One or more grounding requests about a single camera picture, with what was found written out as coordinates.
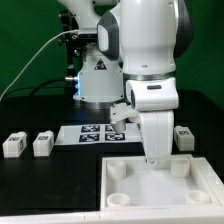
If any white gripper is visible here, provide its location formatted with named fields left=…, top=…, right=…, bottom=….
left=139, top=110, right=174, bottom=166

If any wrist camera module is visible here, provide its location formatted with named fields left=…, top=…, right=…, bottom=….
left=110, top=103, right=137, bottom=133

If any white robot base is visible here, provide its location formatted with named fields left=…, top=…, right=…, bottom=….
left=57, top=0, right=124, bottom=110

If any white square tabletop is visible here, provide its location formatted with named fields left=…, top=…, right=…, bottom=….
left=100, top=154, right=224, bottom=209

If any black cable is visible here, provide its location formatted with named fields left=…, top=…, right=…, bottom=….
left=0, top=77, right=75, bottom=101

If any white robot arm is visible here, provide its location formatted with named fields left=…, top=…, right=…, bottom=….
left=97, top=0, right=193, bottom=164

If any white marker sheet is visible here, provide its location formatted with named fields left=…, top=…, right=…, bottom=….
left=56, top=123, right=141, bottom=145

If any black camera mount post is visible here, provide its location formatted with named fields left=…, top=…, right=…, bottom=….
left=58, top=10, right=80, bottom=79

